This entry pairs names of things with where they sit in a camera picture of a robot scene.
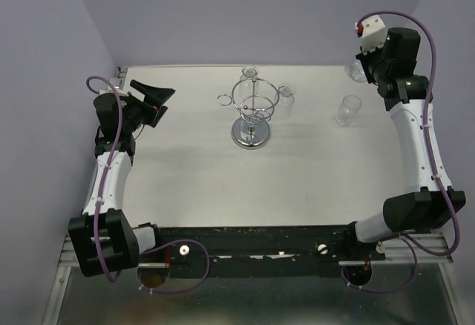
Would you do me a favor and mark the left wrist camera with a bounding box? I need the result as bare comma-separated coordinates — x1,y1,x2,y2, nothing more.
99,85,127,96

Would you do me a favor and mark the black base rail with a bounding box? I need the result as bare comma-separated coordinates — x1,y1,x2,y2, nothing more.
139,224,385,278

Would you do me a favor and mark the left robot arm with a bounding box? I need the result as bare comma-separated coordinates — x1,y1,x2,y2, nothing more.
68,77,175,283

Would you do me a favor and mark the aluminium frame rail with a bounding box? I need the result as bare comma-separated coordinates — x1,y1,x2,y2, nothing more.
40,65,129,325

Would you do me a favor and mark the chrome wine glass rack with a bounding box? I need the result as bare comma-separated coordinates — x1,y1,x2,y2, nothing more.
217,77,280,150

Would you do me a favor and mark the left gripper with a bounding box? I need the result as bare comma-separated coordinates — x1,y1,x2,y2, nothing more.
122,79,174,133

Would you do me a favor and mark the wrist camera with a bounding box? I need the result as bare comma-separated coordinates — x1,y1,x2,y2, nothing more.
99,85,127,96
355,15,387,54

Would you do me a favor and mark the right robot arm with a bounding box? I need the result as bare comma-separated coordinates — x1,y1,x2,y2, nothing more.
341,26,466,260

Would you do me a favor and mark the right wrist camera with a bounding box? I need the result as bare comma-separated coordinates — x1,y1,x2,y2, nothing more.
355,15,387,54

